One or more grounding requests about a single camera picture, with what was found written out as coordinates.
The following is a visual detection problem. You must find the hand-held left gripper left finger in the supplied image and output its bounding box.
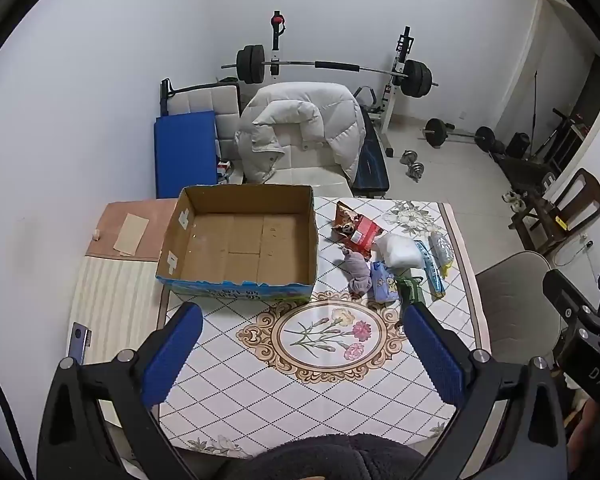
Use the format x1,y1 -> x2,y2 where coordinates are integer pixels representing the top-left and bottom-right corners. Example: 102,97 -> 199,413
37,302 -> 204,480

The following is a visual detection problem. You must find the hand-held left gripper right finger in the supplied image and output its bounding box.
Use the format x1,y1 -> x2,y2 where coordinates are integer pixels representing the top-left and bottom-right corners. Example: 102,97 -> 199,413
402,302 -> 568,480

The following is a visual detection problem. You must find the green packet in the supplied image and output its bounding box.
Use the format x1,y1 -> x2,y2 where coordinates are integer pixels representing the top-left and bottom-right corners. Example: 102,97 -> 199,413
397,274 -> 426,306

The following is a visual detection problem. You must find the long blue packet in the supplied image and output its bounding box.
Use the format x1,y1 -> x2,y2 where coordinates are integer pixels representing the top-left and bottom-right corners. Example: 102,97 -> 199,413
414,240 -> 447,301

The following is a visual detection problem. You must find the blue tissue pack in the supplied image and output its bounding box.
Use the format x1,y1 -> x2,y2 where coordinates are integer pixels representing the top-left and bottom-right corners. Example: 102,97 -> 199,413
370,261 -> 397,303

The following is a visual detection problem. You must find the clear silver packet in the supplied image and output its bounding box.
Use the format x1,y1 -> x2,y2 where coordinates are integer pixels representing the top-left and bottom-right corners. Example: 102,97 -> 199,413
428,231 -> 454,278

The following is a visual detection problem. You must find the white plastic bag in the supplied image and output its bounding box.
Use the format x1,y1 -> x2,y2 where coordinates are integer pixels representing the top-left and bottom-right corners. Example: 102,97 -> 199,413
375,232 -> 426,270

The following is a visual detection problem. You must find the red snack packet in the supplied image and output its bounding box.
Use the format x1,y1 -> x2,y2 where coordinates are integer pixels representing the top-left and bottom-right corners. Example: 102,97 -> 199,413
347,215 -> 384,261

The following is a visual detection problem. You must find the cardboard box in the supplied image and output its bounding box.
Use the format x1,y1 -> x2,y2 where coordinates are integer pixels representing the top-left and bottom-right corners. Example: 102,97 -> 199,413
155,184 -> 320,304

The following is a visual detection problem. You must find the orange snack packet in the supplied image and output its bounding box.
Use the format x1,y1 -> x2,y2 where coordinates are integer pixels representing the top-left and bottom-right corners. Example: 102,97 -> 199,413
334,201 -> 363,238

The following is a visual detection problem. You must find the beige round chair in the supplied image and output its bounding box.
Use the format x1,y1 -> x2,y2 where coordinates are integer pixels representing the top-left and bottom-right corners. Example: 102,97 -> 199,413
474,250 -> 563,366

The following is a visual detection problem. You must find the dark wooden chair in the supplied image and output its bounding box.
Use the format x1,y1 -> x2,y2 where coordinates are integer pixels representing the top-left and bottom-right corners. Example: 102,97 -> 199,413
510,167 -> 600,256

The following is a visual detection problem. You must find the floral diamond-pattern tablecloth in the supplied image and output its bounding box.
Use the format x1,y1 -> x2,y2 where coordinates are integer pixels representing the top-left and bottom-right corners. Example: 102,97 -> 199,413
157,196 -> 492,460

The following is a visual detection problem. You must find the low black bench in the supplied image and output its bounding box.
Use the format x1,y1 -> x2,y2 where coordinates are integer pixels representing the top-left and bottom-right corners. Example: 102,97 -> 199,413
490,152 -> 561,196

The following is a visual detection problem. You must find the tan paper sheet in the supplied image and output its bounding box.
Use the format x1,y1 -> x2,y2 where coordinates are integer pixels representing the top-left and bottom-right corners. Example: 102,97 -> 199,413
113,213 -> 151,256

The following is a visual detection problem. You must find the pinkish brown board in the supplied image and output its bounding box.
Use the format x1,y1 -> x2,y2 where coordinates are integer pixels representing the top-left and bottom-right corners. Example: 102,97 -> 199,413
86,199 -> 180,261

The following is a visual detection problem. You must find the person's dark fleece clothing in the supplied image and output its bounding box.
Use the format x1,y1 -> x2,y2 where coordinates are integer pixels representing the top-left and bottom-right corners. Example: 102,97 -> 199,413
215,432 -> 426,480

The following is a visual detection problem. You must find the short barbell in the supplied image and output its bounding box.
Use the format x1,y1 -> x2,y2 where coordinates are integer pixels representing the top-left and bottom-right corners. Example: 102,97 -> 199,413
422,117 -> 496,153

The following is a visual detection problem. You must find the black weight bench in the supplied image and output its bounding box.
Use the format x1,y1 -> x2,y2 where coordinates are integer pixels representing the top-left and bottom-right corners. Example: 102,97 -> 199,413
352,105 -> 392,198

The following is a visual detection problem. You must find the blue folded mat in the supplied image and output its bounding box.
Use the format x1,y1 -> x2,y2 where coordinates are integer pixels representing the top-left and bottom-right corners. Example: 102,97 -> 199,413
153,111 -> 220,200

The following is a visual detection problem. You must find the white chair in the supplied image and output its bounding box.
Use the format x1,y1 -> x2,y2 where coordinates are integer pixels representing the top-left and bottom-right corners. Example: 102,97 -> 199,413
242,140 -> 353,198

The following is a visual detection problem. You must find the white padded panel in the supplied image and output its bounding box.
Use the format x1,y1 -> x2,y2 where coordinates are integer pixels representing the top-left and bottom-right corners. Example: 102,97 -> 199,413
160,78 -> 243,171

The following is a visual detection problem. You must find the white barbell rack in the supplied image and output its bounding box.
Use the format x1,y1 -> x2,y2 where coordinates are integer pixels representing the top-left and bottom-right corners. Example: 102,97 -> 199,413
267,10 -> 416,158

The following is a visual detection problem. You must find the white down jacket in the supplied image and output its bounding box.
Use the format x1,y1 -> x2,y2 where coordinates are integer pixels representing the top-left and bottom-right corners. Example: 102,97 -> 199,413
235,82 -> 367,184

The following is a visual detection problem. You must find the long barbell with black plates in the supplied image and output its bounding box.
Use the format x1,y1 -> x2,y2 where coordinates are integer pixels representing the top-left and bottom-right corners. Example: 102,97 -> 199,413
221,44 -> 439,97

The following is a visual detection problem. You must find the metal bracket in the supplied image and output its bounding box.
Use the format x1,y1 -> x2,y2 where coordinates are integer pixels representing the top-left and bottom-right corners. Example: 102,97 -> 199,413
69,322 -> 91,366

